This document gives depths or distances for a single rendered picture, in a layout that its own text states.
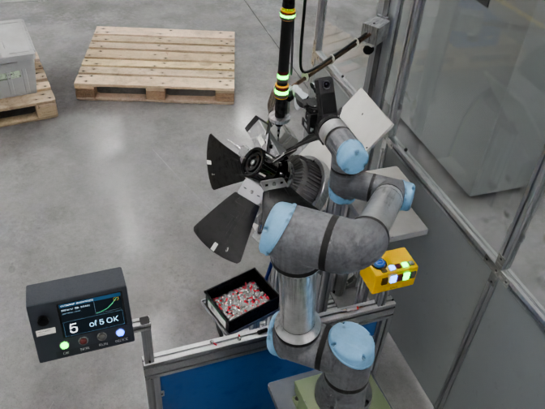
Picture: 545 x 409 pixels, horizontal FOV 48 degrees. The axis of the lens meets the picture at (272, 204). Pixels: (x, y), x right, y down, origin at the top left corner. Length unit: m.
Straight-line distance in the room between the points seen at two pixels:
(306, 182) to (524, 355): 0.96
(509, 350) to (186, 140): 2.79
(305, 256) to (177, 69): 3.96
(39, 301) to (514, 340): 1.58
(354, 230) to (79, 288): 0.84
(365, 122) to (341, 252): 1.18
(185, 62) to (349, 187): 3.68
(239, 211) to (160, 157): 2.11
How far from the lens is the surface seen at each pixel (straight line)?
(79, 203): 3.99
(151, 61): 5.17
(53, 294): 1.76
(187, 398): 2.30
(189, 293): 3.37
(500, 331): 2.43
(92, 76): 4.99
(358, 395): 1.64
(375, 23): 2.41
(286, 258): 1.24
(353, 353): 1.52
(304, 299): 1.39
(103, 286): 1.75
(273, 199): 2.09
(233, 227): 2.24
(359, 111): 2.36
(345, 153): 1.51
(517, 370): 2.42
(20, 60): 4.68
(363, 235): 1.22
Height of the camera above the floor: 2.53
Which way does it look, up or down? 40 degrees down
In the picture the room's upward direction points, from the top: 5 degrees clockwise
